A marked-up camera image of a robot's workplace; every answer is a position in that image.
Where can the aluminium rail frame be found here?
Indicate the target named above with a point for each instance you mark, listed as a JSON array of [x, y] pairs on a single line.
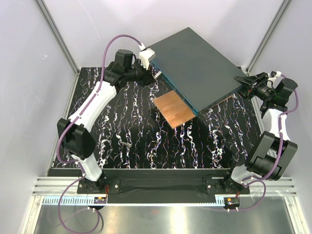
[[55, 185]]

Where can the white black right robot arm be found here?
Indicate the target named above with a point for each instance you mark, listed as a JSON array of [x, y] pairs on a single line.
[[269, 158]]

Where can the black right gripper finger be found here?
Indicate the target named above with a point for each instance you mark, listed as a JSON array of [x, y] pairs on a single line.
[[245, 91], [247, 80]]

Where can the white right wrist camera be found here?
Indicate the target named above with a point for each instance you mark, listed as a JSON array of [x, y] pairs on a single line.
[[272, 76]]

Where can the black marble pattern mat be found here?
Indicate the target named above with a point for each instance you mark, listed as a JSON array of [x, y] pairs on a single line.
[[220, 138]]

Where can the clear network plug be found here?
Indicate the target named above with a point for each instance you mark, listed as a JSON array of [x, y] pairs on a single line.
[[157, 74], [126, 144]]

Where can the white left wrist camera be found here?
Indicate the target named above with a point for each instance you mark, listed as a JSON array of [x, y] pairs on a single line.
[[145, 56]]

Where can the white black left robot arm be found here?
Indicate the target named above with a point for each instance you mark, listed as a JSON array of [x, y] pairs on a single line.
[[74, 133]]

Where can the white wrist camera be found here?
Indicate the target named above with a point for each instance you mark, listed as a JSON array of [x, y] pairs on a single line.
[[145, 56], [272, 76]]

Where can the dark grey network switch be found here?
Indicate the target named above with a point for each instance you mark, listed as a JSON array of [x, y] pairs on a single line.
[[195, 70]]

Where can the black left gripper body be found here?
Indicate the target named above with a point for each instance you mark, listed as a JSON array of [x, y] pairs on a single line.
[[142, 75]]

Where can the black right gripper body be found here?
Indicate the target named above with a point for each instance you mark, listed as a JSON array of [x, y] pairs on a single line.
[[259, 89]]

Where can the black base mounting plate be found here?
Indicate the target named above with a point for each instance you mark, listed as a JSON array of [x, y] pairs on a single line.
[[186, 192]]

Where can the brown wooden board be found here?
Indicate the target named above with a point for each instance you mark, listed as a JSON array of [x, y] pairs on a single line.
[[175, 111]]

